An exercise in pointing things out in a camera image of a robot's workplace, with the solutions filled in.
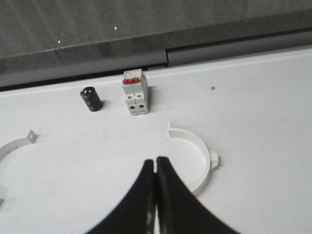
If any white half-ring pipe clamp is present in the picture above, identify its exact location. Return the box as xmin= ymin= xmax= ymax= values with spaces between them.
xmin=167 ymin=122 xmax=219 ymax=196

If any black cylindrical capacitor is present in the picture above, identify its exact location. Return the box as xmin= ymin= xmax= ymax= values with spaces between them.
xmin=80 ymin=87 xmax=103 ymax=112

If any grey stone counter ledge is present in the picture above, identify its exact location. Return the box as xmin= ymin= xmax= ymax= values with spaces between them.
xmin=0 ymin=0 xmax=312 ymax=74

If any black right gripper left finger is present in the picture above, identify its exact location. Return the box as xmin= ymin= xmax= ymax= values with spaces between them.
xmin=87 ymin=159 xmax=156 ymax=234

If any white circuit breaker red switch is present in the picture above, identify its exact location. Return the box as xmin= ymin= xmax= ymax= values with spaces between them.
xmin=122 ymin=69 xmax=149 ymax=116

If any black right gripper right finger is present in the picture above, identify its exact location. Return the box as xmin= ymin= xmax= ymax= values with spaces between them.
xmin=156 ymin=156 xmax=238 ymax=234

